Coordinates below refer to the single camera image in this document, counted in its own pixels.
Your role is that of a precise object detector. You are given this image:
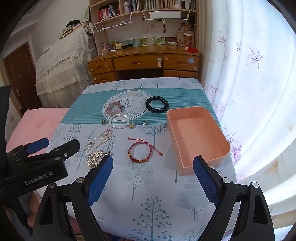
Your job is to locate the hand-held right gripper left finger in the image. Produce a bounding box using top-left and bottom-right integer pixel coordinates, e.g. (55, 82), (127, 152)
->
(32, 154), (114, 241)

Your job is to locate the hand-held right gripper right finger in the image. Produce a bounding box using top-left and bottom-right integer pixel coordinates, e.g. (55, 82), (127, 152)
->
(193, 155), (275, 241)

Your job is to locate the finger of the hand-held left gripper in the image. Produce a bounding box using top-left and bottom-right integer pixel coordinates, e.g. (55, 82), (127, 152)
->
(28, 139), (80, 163)
(7, 137), (50, 161)

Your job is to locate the gold chain necklace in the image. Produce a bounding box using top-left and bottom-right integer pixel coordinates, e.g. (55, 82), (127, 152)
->
(87, 150), (111, 168)

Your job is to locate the long pearl necklace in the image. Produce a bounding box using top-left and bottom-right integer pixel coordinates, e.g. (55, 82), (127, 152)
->
(84, 128), (114, 151)

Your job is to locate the red string bracelet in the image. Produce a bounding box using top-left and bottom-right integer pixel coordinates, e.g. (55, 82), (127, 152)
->
(128, 137), (163, 163)

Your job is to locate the pink plastic tray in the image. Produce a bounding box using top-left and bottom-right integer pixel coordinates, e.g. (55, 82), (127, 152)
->
(166, 106), (231, 176)

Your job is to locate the pink band wristwatch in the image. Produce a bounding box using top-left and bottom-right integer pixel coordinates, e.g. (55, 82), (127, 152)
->
(106, 100), (122, 114)

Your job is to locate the pearl bracelet with pendant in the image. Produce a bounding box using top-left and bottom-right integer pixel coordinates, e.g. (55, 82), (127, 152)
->
(108, 113), (135, 130)

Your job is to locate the black bead bracelet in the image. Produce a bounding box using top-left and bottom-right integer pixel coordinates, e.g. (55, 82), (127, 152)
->
(145, 96), (171, 114)

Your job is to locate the tree print tablecloth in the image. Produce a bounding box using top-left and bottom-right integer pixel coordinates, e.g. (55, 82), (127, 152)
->
(45, 77), (237, 241)

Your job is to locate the brown wooden door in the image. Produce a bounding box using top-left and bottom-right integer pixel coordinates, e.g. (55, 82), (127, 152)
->
(3, 42), (43, 109)

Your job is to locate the lace covered piano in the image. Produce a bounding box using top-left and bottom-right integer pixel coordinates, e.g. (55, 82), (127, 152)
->
(36, 22), (97, 108)

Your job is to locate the white floral curtain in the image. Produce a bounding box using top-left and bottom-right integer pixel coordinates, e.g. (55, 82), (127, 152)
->
(199, 0), (296, 241)

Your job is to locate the wooden desk with drawers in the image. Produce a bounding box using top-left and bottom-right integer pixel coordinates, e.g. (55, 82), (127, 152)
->
(87, 44), (202, 84)

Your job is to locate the stack of books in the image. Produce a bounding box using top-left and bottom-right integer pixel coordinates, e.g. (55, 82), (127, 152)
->
(59, 21), (88, 40)

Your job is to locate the wooden bookshelf hutch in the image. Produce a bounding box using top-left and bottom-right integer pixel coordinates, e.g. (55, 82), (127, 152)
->
(89, 0), (199, 55)

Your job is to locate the white plastic basket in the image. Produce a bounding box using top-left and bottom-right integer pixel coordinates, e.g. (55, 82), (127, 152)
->
(149, 10), (182, 19)

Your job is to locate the white wire rack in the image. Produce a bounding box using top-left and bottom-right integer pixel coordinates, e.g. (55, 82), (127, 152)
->
(142, 10), (191, 25)
(94, 11), (133, 32)

